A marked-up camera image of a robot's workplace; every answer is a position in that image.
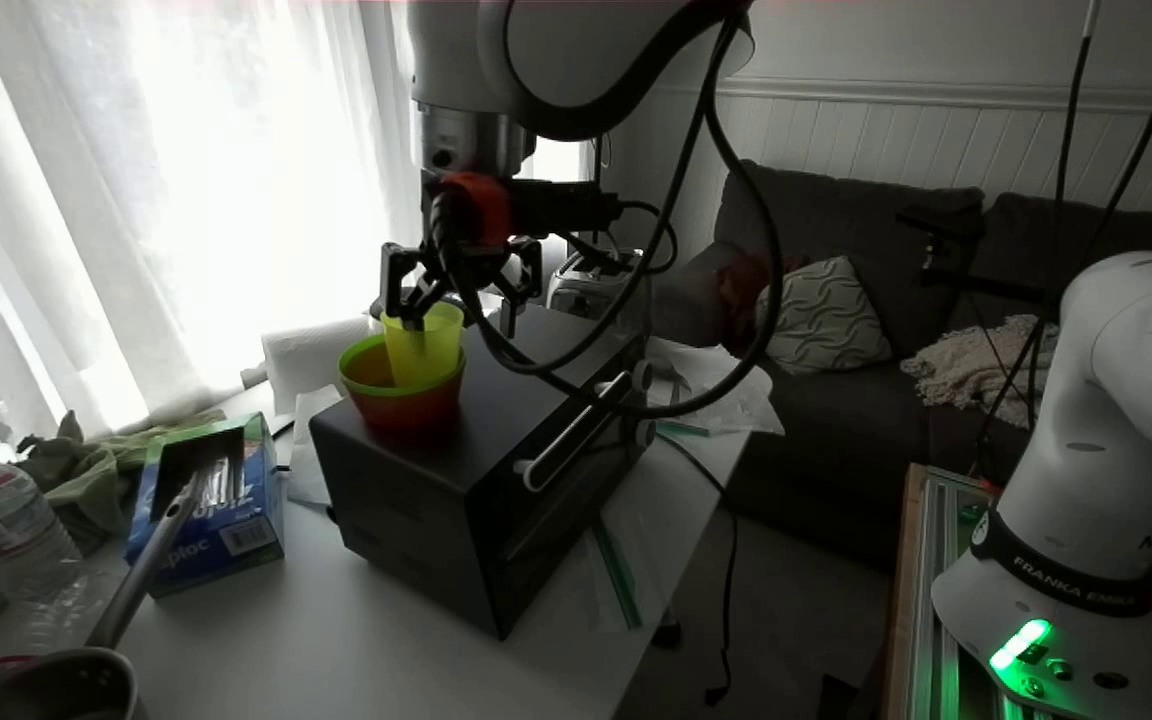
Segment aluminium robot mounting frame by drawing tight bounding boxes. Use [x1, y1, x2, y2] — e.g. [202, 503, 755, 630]
[922, 470, 1007, 720]

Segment clear bag green zip strip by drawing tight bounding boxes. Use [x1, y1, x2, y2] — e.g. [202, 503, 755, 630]
[589, 516, 647, 630]
[653, 416, 715, 442]

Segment white sheer curtain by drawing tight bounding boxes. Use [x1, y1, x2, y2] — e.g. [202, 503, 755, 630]
[0, 0, 599, 442]

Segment white paper towel stack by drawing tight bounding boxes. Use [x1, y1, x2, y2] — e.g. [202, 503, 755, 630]
[255, 314, 377, 418]

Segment black oven power cable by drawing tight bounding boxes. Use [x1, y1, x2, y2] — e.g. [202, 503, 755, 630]
[653, 430, 748, 711]

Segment wooden table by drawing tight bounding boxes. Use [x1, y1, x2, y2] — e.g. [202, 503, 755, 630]
[880, 461, 935, 720]

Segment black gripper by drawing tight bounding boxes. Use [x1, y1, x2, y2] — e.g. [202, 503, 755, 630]
[377, 164, 547, 336]

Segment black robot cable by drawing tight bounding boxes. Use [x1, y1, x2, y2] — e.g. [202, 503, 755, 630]
[469, 0, 792, 423]

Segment green plastic bowl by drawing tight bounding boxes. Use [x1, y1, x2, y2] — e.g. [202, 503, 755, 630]
[335, 327, 469, 400]

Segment metal pot with handle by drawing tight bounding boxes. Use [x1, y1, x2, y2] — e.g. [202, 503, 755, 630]
[0, 470, 210, 720]

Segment blue cardboard box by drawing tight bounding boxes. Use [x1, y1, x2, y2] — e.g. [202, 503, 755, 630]
[125, 410, 289, 598]

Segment beige crumpled cloth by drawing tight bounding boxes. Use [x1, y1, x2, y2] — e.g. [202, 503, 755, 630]
[897, 308, 1063, 430]

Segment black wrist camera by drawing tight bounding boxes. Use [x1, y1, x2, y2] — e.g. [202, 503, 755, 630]
[509, 176, 629, 251]

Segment pink plastic bowl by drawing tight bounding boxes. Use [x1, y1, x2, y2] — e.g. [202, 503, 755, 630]
[342, 371, 469, 451]

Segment white paper sheet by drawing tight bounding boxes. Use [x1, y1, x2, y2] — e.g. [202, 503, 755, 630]
[636, 333, 788, 439]

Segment black toaster oven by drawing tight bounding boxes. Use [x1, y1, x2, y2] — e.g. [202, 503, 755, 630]
[303, 299, 656, 642]

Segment dark grey sofa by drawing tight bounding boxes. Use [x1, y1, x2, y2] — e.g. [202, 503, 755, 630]
[660, 159, 1152, 576]

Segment green cloth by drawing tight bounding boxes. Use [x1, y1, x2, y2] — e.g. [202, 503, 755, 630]
[17, 408, 251, 553]

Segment patterned white pillow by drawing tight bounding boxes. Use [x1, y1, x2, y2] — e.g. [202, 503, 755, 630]
[754, 251, 897, 380]

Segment silver toaster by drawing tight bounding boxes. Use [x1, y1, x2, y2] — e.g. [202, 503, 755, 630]
[546, 251, 656, 333]

